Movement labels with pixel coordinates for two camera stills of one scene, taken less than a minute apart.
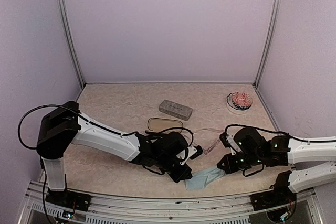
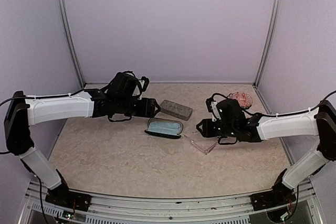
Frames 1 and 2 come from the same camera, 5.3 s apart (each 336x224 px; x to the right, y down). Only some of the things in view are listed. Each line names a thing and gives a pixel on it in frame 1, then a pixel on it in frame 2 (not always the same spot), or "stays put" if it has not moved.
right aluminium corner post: x=271 y=30 stays put
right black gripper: x=231 y=168 to x=207 y=131
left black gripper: x=181 y=176 to x=148 y=109
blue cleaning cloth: x=200 y=179 to x=169 y=127
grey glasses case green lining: x=176 y=109 stays put
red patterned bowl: x=239 y=103 stays put
